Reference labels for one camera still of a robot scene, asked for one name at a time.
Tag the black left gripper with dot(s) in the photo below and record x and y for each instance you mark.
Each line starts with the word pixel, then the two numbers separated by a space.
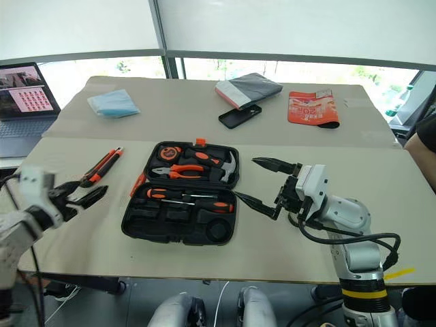
pixel 63 204

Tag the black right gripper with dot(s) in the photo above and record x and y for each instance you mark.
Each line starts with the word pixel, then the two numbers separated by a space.
pixel 289 197

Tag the black plastic tool case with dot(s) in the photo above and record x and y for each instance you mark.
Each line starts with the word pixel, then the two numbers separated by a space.
pixel 177 231

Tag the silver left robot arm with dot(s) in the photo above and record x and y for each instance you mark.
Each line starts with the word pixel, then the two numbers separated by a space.
pixel 13 235

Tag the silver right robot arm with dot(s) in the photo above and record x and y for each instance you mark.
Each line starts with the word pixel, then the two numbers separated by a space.
pixel 354 245

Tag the black phone case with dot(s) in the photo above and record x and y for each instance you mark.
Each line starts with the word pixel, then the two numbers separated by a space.
pixel 240 117

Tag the orange black utility knife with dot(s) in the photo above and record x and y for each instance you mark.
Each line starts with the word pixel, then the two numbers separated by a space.
pixel 102 168

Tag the orange black claw hammer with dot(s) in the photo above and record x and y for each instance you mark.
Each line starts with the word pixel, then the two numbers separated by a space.
pixel 202 156

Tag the orange black screwdriver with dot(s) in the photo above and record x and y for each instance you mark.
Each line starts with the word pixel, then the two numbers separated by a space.
pixel 160 193

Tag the red printed pouch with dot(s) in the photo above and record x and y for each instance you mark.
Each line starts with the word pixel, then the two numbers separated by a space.
pixel 311 109

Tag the blue packet in plastic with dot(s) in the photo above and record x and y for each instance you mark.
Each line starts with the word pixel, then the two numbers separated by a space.
pixel 114 104

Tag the orange black tape measure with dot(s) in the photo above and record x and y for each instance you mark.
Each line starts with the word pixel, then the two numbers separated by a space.
pixel 168 152

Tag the grey and white pouch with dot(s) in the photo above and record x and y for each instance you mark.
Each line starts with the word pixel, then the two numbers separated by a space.
pixel 253 88

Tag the open laptop computer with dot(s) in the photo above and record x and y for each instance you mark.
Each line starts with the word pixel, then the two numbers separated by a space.
pixel 24 102

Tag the silver rounded robot leg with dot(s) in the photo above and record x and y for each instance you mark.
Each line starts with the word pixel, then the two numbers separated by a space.
pixel 173 311
pixel 257 308

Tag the green plastic bottle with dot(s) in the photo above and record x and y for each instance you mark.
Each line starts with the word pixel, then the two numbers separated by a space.
pixel 398 102

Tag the person in black shirt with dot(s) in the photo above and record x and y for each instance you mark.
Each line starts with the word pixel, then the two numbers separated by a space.
pixel 424 160

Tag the yellow tape strip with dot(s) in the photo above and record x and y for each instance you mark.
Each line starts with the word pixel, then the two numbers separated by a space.
pixel 399 273

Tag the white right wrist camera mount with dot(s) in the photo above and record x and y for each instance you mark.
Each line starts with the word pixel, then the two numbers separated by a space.
pixel 313 185

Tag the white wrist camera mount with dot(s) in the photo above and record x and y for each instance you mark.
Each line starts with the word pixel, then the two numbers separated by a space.
pixel 313 185
pixel 32 180

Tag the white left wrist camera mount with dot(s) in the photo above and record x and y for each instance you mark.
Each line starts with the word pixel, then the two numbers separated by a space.
pixel 32 180

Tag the black table frame bar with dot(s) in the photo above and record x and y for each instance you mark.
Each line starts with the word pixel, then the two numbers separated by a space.
pixel 85 282

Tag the dark window frame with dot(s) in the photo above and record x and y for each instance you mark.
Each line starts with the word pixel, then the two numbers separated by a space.
pixel 170 59

